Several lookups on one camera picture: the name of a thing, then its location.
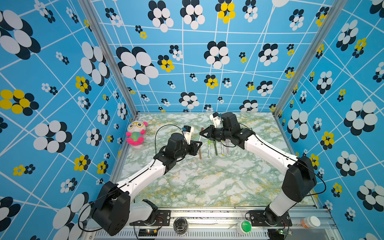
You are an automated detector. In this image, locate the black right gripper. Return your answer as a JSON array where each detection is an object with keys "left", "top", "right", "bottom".
[{"left": 199, "top": 125, "right": 233, "bottom": 141}]

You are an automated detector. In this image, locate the white pen light green end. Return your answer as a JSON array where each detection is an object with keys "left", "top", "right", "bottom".
[{"left": 208, "top": 140, "right": 211, "bottom": 158}]

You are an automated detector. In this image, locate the dark green pen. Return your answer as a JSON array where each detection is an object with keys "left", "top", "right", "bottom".
[{"left": 214, "top": 141, "right": 218, "bottom": 156}]

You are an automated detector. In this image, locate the pink pen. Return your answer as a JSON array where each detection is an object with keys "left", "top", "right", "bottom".
[{"left": 226, "top": 140, "right": 230, "bottom": 154}]

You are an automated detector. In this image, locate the white pen yellow end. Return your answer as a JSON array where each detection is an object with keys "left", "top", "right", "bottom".
[{"left": 221, "top": 142, "right": 225, "bottom": 156}]

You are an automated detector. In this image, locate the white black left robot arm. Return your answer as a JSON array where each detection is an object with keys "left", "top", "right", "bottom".
[{"left": 90, "top": 133, "right": 203, "bottom": 236}]

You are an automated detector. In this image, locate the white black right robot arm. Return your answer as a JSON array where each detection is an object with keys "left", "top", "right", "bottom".
[{"left": 200, "top": 112, "right": 317, "bottom": 226}]

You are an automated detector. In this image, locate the pink white plush toy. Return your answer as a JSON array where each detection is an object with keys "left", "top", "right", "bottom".
[{"left": 126, "top": 121, "right": 148, "bottom": 146}]

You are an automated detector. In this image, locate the clear glass jar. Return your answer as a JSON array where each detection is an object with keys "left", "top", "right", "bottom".
[{"left": 173, "top": 217, "right": 189, "bottom": 235}]

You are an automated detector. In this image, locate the green push button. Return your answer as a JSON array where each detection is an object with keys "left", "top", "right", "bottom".
[{"left": 236, "top": 221, "right": 252, "bottom": 235}]

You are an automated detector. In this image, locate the white pill bottle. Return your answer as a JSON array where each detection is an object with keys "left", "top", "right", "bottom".
[{"left": 301, "top": 216, "right": 321, "bottom": 229}]

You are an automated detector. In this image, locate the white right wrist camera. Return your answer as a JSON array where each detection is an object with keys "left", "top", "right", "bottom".
[{"left": 210, "top": 112, "right": 222, "bottom": 128}]

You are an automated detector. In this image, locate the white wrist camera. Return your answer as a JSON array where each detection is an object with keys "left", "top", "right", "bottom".
[
  {"left": 182, "top": 125, "right": 194, "bottom": 145},
  {"left": 210, "top": 112, "right": 222, "bottom": 128}
]

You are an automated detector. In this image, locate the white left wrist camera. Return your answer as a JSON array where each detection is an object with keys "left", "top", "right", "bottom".
[{"left": 182, "top": 125, "right": 194, "bottom": 145}]

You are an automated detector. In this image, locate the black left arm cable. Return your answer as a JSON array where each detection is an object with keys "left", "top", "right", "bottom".
[{"left": 77, "top": 124, "right": 184, "bottom": 233}]

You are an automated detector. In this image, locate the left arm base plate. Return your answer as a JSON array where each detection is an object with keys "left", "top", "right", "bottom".
[{"left": 130, "top": 210, "right": 171, "bottom": 227}]

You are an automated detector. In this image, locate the aluminium front rail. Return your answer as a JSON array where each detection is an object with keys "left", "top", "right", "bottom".
[{"left": 81, "top": 207, "right": 342, "bottom": 240}]

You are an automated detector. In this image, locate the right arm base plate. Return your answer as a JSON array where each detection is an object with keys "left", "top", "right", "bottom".
[{"left": 245, "top": 210, "right": 293, "bottom": 228}]

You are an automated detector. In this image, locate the aluminium frame post left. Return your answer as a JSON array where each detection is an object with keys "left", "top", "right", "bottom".
[{"left": 79, "top": 0, "right": 138, "bottom": 120}]

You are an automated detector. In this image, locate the aluminium frame post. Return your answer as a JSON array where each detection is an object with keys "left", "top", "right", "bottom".
[
  {"left": 79, "top": 0, "right": 138, "bottom": 120},
  {"left": 273, "top": 0, "right": 348, "bottom": 119}
]

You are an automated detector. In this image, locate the aluminium frame post right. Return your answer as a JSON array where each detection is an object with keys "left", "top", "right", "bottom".
[{"left": 273, "top": 0, "right": 348, "bottom": 119}]

